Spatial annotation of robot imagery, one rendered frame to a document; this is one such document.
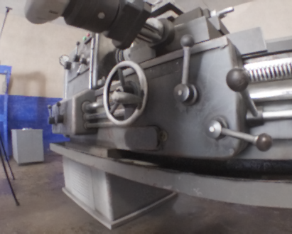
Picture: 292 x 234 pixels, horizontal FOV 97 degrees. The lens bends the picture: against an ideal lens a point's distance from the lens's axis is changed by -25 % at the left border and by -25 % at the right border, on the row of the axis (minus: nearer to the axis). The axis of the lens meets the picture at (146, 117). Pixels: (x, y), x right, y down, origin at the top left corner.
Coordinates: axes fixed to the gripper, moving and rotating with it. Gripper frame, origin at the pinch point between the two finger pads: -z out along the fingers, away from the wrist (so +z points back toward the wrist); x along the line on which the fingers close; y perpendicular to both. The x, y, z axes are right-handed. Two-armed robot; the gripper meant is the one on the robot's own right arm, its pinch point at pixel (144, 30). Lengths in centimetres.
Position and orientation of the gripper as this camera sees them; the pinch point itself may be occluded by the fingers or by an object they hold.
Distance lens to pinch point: 41.8
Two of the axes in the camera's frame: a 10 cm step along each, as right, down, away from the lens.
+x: -5.3, 6.9, 4.9
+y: 4.9, 7.2, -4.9
